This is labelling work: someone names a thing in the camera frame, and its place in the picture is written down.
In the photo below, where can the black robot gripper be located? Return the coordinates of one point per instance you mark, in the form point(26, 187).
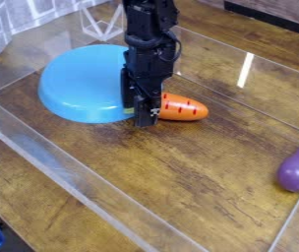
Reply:
point(146, 67)

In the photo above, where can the orange toy carrot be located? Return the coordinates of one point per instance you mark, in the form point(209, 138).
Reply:
point(180, 108)

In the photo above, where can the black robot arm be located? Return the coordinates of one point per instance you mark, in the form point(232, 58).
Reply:
point(149, 20)

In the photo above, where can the blue upturned bowl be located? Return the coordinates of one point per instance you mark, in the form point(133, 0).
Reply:
point(78, 85)

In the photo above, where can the white curtain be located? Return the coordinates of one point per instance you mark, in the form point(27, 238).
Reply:
point(21, 15)

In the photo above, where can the clear acrylic enclosure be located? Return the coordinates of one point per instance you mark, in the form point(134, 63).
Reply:
point(178, 187)

